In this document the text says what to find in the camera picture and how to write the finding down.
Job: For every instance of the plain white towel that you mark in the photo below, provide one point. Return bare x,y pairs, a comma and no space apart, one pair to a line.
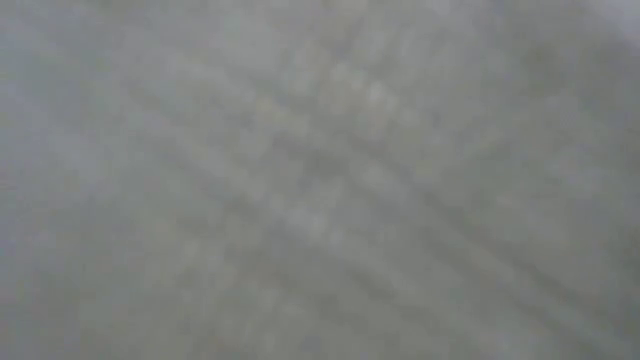
320,180

